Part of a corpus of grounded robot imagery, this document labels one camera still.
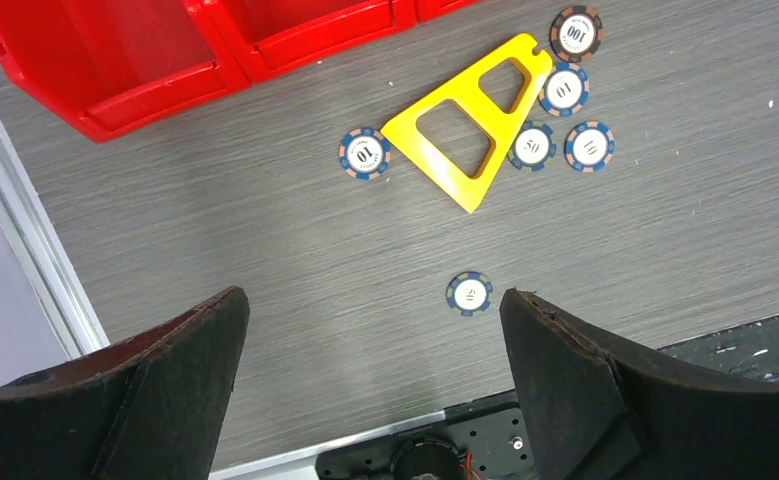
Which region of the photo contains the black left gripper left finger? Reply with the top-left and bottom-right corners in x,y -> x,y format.
0,286 -> 250,479

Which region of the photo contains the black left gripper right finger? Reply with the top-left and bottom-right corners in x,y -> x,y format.
500,289 -> 779,479

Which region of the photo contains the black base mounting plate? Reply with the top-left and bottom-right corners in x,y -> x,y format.
314,315 -> 779,479

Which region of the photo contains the blue 10 poker chip right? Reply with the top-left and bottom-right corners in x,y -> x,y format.
564,121 -> 616,173

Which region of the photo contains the green 50 poker chip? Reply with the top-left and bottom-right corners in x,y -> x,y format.
507,120 -> 557,172

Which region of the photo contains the blue 10 poker chip upper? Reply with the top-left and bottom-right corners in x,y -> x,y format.
539,62 -> 590,117

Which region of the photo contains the red plastic bin far left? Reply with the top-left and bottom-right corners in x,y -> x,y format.
0,1 -> 250,143

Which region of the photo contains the red plastic bin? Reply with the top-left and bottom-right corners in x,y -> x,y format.
185,0 -> 417,84
0,1 -> 250,143
414,0 -> 478,23

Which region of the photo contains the black 100 poker chip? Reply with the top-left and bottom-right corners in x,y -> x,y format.
549,5 -> 604,63

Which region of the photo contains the yellow plastic triangle frame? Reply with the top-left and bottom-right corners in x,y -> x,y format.
380,32 -> 553,213

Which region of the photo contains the aluminium frame rail left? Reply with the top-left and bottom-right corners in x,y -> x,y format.
0,119 -> 111,359

